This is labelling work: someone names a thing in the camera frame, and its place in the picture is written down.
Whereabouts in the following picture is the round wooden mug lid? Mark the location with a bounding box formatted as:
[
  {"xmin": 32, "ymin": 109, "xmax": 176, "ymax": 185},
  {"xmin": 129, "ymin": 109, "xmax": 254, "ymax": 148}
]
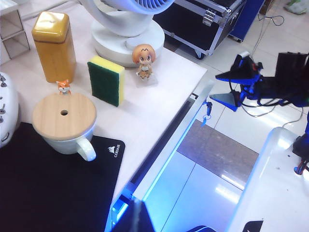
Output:
[{"xmin": 32, "ymin": 92, "xmax": 98, "ymax": 141}]

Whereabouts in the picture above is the green yellow cleaning sponge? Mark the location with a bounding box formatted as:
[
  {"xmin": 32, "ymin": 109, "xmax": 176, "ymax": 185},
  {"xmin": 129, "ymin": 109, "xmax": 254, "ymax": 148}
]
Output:
[{"xmin": 86, "ymin": 55, "xmax": 126, "ymax": 108}]

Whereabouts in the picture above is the black aluminium flight case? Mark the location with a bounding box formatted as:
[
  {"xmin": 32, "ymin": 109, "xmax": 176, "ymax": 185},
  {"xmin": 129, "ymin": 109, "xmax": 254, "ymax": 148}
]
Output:
[{"xmin": 152, "ymin": 0, "xmax": 248, "ymax": 60}]

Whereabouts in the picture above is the yellow tin canister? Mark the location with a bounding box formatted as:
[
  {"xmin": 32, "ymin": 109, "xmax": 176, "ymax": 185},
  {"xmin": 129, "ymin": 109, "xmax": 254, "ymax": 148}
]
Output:
[{"xmin": 31, "ymin": 10, "xmax": 77, "ymax": 84}]

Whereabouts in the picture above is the white AgileX robot base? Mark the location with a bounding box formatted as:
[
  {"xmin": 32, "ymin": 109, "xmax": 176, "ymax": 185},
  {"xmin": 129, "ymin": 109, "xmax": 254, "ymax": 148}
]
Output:
[{"xmin": 225, "ymin": 126, "xmax": 309, "ymax": 232}]

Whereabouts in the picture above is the white round desk fan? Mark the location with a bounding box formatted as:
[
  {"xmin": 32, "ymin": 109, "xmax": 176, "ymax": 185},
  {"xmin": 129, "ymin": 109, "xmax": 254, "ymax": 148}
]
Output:
[{"xmin": 91, "ymin": 0, "xmax": 175, "ymax": 69}]

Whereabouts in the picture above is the black Corsair mouse pad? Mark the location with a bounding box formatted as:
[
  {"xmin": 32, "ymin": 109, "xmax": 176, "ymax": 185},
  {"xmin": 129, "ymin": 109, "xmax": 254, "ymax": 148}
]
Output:
[{"xmin": 0, "ymin": 121, "xmax": 126, "ymax": 232}]

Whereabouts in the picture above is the black floor cable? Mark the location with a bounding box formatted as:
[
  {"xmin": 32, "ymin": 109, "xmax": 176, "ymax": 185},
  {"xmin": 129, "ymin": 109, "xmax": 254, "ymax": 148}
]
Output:
[{"xmin": 251, "ymin": 13, "xmax": 286, "ymax": 55}]

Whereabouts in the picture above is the white desk organizer box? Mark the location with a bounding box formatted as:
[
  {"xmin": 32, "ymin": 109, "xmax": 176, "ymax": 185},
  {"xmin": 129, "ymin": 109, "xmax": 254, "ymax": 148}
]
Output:
[{"xmin": 0, "ymin": 1, "xmax": 31, "ymax": 60}]

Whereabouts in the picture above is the blue cabinet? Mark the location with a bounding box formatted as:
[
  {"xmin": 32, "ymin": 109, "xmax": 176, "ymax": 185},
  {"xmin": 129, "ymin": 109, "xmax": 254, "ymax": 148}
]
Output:
[{"xmin": 228, "ymin": 0, "xmax": 267, "ymax": 43}]

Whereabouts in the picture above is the white grey handheld device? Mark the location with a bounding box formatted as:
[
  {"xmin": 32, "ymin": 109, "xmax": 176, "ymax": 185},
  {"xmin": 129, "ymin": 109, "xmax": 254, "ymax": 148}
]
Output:
[{"xmin": 0, "ymin": 72, "xmax": 20, "ymax": 149}]

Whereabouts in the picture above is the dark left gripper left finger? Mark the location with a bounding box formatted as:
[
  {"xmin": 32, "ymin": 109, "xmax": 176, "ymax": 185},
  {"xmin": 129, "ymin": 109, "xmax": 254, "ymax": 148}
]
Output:
[{"xmin": 113, "ymin": 199, "xmax": 141, "ymax": 232}]

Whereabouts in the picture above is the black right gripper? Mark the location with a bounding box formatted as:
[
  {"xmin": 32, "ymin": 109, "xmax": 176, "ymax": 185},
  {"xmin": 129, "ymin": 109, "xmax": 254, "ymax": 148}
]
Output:
[{"xmin": 209, "ymin": 58, "xmax": 265, "ymax": 112}]

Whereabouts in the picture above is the black blue-edged housing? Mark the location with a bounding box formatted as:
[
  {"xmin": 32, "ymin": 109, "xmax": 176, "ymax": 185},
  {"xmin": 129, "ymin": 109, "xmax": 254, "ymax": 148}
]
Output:
[{"xmin": 189, "ymin": 224, "xmax": 214, "ymax": 232}]

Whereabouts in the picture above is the small orange fox figurine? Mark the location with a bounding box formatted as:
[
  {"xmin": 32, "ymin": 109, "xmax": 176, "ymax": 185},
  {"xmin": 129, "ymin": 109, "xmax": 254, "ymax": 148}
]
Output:
[{"xmin": 56, "ymin": 79, "xmax": 72, "ymax": 96}]

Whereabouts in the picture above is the white ceramic mug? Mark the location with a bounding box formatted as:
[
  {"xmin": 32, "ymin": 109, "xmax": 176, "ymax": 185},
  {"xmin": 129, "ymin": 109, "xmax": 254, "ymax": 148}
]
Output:
[{"xmin": 33, "ymin": 116, "xmax": 98, "ymax": 162}]

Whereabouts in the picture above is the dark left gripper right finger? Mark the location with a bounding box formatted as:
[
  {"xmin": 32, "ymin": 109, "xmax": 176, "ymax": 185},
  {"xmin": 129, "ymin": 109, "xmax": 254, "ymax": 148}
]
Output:
[{"xmin": 139, "ymin": 200, "xmax": 155, "ymax": 232}]

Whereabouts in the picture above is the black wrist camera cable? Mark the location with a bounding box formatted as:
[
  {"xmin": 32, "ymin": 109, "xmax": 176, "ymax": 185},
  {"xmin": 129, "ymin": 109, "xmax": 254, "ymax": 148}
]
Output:
[{"xmin": 228, "ymin": 81, "xmax": 305, "ymax": 119}]

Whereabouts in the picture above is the orange-haired anime figurine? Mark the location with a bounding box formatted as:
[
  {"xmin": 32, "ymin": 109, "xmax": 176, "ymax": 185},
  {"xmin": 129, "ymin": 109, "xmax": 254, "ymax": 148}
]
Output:
[{"xmin": 131, "ymin": 43, "xmax": 159, "ymax": 87}]

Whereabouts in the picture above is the blue drawer key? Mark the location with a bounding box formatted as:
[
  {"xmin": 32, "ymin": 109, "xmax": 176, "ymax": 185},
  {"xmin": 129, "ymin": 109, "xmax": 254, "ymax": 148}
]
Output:
[{"xmin": 200, "ymin": 101, "xmax": 214, "ymax": 128}]

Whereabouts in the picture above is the white desk drawer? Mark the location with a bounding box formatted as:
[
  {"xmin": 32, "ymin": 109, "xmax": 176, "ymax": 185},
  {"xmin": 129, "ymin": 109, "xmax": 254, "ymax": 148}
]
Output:
[{"xmin": 103, "ymin": 79, "xmax": 216, "ymax": 232}]

